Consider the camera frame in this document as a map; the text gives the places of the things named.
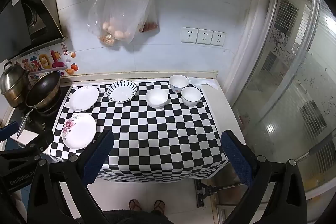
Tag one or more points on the black gas stove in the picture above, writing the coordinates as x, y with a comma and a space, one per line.
39, 121

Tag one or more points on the blue patterned white bowl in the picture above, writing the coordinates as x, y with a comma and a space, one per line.
178, 82

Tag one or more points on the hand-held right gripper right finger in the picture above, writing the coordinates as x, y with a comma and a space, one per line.
237, 158

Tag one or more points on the plain white oval plate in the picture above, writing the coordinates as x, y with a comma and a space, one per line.
84, 98

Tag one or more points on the black metal bracket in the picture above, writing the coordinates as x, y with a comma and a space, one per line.
206, 193

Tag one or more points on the plain white bowl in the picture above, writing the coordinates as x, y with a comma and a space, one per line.
156, 97

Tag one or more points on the plastic bag with red contents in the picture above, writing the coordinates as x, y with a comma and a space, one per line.
151, 26

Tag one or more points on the steel pot lid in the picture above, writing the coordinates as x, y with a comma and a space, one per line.
11, 78

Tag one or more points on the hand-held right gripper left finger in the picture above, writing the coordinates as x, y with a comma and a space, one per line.
97, 158

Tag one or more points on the dark fuzzy garment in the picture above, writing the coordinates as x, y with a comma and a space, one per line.
136, 217

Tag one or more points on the steel pot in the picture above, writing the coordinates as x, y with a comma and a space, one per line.
17, 99

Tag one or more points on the person's foot in sandal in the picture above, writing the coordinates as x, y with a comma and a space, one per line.
159, 206
135, 205

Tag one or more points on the person's left foot in sandal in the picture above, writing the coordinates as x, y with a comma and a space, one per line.
135, 205

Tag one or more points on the blue striped white plate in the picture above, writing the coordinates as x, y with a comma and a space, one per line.
122, 91

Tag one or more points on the pink floral white plate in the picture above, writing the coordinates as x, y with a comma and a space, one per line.
80, 132

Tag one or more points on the black range hood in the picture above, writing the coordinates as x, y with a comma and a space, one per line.
15, 24

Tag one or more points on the small bag of orange snacks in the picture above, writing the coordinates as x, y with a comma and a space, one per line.
107, 39

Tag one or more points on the clear plastic bag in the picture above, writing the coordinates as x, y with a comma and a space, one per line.
123, 3

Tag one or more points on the frosted glass sliding door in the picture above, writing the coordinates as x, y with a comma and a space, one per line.
288, 108

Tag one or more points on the brown egg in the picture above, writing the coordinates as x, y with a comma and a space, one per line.
129, 34
119, 34
106, 25

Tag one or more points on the white cloth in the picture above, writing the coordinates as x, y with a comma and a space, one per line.
207, 83

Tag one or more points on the white wall socket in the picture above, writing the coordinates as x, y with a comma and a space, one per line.
189, 35
218, 38
204, 37

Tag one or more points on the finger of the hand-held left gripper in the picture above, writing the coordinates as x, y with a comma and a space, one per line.
36, 140
8, 132

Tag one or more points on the colourful cartoon wall sticker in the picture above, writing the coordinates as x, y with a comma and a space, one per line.
44, 62

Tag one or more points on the dark-rimmed white bowl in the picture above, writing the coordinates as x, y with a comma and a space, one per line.
191, 96

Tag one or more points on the black frying pan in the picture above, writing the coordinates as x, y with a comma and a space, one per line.
43, 88

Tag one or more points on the person's right foot in sandal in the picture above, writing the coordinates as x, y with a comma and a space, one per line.
159, 206

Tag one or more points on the black white checkered mat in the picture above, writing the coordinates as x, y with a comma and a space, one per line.
157, 140

